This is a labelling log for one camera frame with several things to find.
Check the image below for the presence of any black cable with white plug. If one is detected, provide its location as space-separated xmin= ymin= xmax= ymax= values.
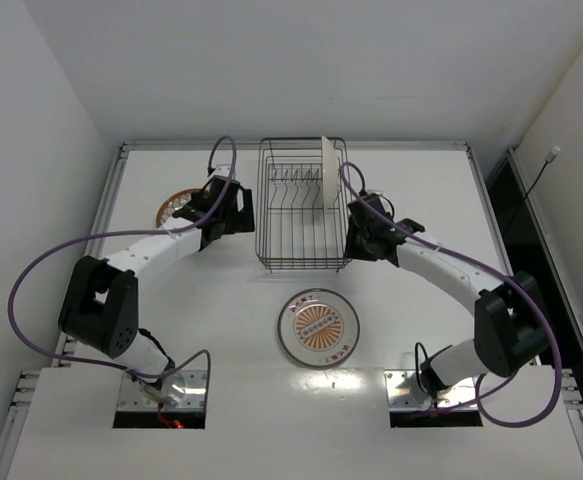
xmin=500 ymin=145 xmax=562 ymax=236

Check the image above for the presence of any brown floral pattern plate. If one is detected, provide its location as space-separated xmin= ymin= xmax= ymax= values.
xmin=321 ymin=136 xmax=340 ymax=212

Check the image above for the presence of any brown lattice pattern plate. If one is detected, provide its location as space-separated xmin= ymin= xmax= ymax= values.
xmin=155 ymin=188 xmax=199 ymax=228

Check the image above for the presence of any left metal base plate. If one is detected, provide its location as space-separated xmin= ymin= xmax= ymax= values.
xmin=117 ymin=370 xmax=207 ymax=413

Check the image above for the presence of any aluminium table frame rail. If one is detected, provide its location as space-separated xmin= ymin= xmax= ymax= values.
xmin=120 ymin=139 xmax=471 ymax=153

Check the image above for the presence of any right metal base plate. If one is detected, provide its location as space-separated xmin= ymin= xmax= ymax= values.
xmin=384 ymin=370 xmax=475 ymax=413

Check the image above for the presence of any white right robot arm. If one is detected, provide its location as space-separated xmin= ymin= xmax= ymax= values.
xmin=345 ymin=194 xmax=550 ymax=398

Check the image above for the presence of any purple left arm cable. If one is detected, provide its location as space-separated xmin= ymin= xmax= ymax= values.
xmin=7 ymin=134 xmax=237 ymax=396

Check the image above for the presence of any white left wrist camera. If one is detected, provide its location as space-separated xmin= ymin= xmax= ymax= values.
xmin=209 ymin=164 xmax=235 ymax=181

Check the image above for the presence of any sunburst pattern plate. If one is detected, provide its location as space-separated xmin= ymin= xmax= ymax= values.
xmin=277 ymin=288 xmax=361 ymax=370

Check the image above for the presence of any black wire dish rack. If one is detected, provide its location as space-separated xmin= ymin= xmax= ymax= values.
xmin=255 ymin=136 xmax=351 ymax=271

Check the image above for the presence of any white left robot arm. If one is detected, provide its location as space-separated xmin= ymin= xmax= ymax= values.
xmin=58 ymin=175 xmax=255 ymax=402

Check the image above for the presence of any metal base plate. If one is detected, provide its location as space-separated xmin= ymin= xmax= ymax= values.
xmin=384 ymin=370 xmax=475 ymax=413
xmin=117 ymin=370 xmax=207 ymax=413

